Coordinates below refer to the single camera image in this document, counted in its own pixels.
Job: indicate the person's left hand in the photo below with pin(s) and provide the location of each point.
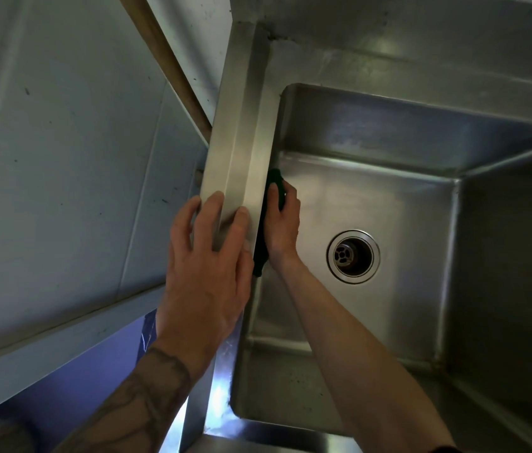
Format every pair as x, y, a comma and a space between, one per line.
204, 287

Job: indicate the person's right hand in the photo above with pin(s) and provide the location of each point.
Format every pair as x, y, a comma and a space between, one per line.
282, 231

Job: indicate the green scouring cloth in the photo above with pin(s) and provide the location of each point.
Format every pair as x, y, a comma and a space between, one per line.
275, 175

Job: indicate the stainless steel sink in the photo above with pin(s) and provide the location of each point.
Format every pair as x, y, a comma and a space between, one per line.
389, 207

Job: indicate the person's right forearm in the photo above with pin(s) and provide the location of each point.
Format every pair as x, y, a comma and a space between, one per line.
365, 372

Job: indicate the basin drain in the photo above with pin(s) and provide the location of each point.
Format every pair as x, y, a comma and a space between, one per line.
353, 257

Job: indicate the brown wooden pole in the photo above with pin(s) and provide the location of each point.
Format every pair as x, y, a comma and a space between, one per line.
167, 61

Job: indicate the black shirt sleeve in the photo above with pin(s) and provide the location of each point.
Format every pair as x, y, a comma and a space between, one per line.
445, 450

